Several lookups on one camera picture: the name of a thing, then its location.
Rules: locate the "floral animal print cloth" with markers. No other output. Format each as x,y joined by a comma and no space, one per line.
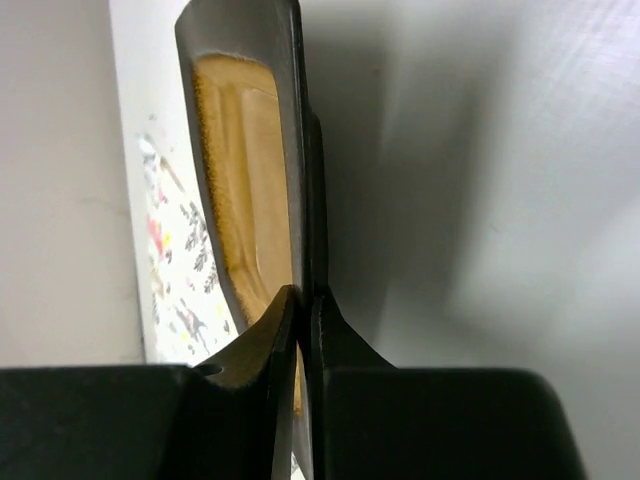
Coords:
192,320

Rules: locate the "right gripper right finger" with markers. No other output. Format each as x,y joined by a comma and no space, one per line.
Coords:
373,420

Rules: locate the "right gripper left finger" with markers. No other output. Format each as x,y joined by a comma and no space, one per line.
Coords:
229,417

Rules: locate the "square yellow black plate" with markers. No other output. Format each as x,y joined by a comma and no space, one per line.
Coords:
252,131

